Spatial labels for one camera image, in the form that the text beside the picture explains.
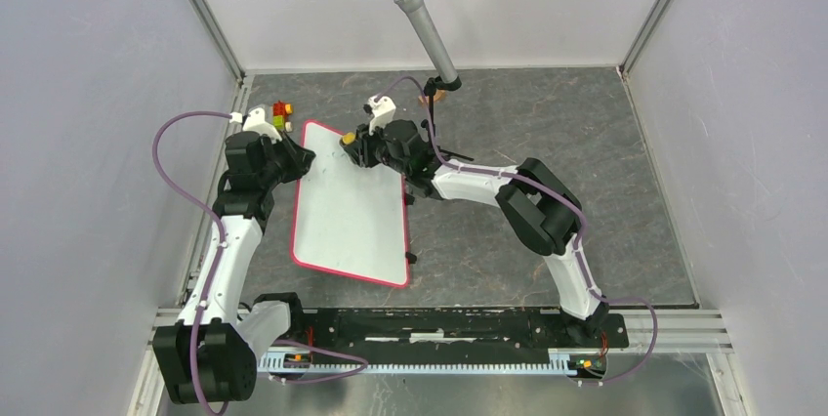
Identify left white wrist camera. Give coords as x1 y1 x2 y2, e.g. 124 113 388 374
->
229 106 283 144

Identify yellow eraser block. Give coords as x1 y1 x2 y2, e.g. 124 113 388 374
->
341 133 356 146

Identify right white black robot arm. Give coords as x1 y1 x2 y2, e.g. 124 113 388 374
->
340 120 608 346

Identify grey microphone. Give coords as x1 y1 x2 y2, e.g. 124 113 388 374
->
389 0 475 163

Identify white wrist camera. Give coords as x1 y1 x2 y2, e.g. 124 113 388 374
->
229 106 283 144
363 95 396 135

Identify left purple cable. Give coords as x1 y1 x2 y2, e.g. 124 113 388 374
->
151 110 244 416

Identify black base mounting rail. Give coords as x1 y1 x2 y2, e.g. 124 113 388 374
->
284 307 630 365

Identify colourful toy block pile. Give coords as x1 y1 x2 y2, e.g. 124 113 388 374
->
271 101 294 133

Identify pink framed whiteboard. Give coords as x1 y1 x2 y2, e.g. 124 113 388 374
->
290 120 409 288

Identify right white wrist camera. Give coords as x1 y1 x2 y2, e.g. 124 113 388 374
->
363 95 396 135

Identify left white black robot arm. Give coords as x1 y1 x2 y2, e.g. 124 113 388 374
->
152 131 315 409

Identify white slotted cable duct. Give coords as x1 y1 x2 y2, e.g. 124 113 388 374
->
255 348 607 379

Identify brown wooden block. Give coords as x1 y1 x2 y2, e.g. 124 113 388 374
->
418 90 446 106

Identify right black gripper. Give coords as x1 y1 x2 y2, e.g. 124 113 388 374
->
344 117 408 179

